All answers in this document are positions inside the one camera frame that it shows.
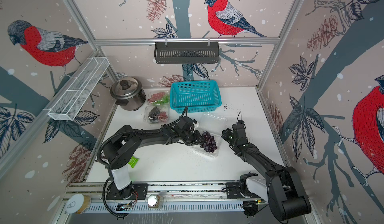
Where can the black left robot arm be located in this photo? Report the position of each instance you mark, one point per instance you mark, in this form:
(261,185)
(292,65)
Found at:
(117,150)

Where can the small silver round can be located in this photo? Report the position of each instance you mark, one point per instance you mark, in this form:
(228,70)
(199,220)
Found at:
(154,201)

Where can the green grape bunch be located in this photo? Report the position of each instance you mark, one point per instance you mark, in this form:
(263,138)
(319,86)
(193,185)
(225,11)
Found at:
(165,100)

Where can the dark purple grape bunch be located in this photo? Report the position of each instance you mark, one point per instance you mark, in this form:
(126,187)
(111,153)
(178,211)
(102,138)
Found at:
(209,143)

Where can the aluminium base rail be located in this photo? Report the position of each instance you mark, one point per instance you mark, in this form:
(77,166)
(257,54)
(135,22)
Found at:
(177,197)

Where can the white wire shelf basket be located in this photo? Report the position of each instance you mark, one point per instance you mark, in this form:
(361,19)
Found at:
(72,100)

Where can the stainless steel rice cooker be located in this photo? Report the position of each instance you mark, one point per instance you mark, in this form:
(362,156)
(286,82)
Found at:
(128,93)

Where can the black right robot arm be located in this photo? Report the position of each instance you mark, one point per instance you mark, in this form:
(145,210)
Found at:
(280,187)

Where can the clear plastic clamshell container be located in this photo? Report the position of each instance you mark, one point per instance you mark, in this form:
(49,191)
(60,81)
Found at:
(167,92)

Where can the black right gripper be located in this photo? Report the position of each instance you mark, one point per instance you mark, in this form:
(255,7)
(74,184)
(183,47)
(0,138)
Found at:
(225,134)

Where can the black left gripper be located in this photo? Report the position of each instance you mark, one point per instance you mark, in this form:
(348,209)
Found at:
(197,138)

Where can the red grape bunch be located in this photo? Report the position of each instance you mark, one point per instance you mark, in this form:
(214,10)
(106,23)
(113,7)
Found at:
(156,96)
(162,116)

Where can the teal plastic basket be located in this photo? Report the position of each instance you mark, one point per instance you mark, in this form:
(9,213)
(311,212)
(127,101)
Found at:
(197,96)

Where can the black hanging wire basket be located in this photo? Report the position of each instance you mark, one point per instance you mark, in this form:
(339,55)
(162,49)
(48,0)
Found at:
(187,53)

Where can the green snack packet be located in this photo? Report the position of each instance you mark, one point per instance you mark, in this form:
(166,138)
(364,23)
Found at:
(133,161)

